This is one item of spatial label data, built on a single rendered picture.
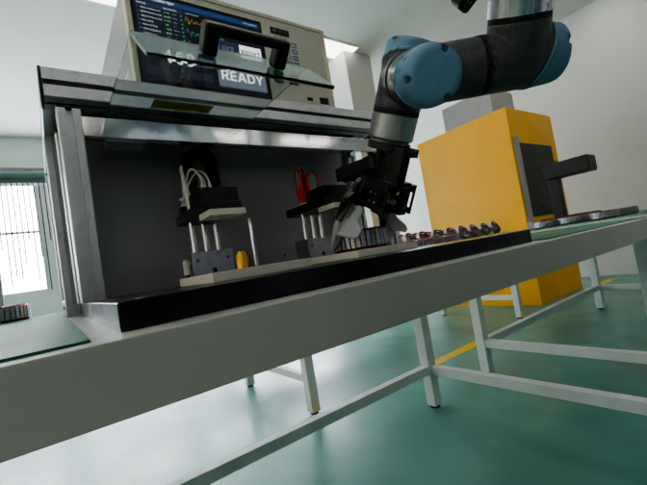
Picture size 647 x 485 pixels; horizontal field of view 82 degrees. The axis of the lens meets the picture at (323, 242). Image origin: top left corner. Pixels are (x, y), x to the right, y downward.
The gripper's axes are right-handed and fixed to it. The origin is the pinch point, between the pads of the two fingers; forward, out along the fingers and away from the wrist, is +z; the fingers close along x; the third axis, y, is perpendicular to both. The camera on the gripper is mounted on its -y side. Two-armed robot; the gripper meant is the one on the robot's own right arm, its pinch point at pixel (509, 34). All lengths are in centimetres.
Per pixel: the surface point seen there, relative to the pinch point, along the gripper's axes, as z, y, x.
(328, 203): 26.9, -29.3, -27.8
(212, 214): 28, -31, -52
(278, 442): 97, -90, -8
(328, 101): 1.0, -36.1, -15.0
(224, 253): 34, -40, -46
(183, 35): -8, -41, -47
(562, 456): 115, -23, 57
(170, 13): -11, -41, -49
